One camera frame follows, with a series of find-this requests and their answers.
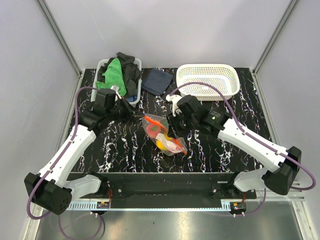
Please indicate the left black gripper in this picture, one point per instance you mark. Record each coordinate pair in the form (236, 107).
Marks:
(130, 110)

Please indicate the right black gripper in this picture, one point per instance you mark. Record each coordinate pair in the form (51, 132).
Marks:
(173, 131)

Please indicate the clear zip top bag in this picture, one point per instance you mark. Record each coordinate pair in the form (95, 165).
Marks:
(179, 144)

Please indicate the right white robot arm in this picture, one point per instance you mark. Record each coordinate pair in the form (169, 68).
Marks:
(279, 163)

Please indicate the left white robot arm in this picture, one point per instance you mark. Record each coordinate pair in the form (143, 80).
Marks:
(50, 187)

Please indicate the yellow fake fruit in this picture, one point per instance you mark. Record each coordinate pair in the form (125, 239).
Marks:
(164, 145)

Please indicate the red fake fruit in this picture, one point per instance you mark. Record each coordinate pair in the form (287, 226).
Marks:
(153, 130)

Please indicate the blue checkered cloth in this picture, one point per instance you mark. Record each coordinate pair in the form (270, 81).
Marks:
(132, 98)

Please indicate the folded dark blue cloth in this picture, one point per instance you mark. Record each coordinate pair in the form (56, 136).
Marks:
(156, 81)

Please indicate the black cloth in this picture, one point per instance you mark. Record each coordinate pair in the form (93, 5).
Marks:
(130, 72)

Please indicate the green cloth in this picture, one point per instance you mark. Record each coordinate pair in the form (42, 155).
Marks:
(113, 76)

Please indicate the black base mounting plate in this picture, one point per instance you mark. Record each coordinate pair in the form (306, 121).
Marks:
(171, 191)

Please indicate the white perforated basket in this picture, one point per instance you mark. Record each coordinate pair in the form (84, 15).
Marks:
(221, 76)

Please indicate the white slotted cable duct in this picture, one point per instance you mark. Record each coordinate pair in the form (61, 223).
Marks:
(89, 205)

